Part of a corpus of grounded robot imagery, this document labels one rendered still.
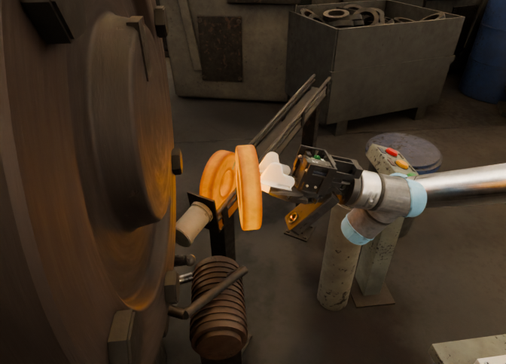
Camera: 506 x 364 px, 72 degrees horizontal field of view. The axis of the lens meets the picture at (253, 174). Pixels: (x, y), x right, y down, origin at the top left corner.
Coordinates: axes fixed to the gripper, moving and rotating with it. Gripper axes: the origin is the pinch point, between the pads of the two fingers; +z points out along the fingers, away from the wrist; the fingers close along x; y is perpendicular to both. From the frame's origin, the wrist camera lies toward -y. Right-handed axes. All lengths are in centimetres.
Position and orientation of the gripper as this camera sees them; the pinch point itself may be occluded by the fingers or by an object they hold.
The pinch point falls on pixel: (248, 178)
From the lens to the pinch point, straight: 63.6
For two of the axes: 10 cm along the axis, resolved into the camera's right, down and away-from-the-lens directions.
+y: 2.8, -8.2, -5.0
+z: -9.5, -1.7, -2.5
